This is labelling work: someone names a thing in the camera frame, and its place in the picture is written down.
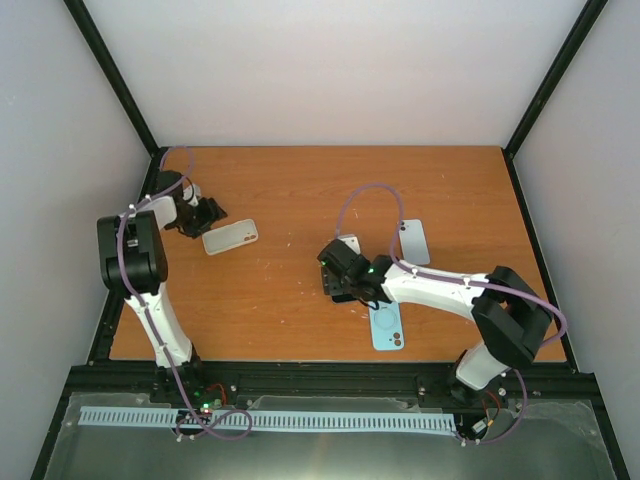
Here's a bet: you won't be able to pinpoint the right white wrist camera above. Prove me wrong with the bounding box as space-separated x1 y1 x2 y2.
338 234 361 254

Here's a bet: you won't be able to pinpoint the light blue cable duct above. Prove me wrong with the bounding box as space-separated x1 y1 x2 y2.
77 406 456 436

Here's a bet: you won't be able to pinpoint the light blue phone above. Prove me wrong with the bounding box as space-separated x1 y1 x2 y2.
399 219 431 266

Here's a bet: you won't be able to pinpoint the black screen phone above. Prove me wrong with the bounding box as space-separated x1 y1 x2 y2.
330 293 356 304

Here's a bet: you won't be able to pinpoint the small circuit board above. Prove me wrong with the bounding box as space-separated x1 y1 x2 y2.
195 383 228 414

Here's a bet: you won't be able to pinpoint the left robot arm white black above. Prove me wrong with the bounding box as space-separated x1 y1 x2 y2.
96 170 227 403

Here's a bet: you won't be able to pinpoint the light blue phone case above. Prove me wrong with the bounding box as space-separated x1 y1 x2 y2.
368 302 405 352

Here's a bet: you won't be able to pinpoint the black aluminium frame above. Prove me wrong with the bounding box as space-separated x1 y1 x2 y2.
32 1 629 479

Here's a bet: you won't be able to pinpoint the right small connector wires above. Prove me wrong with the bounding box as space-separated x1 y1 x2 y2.
469 394 506 439

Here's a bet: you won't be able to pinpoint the beige phone case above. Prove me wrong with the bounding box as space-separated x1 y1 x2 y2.
202 219 259 256

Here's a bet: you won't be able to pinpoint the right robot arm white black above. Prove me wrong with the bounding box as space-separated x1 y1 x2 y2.
317 239 560 404

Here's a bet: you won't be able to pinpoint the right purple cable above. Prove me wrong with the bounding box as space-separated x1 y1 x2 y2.
335 183 569 446

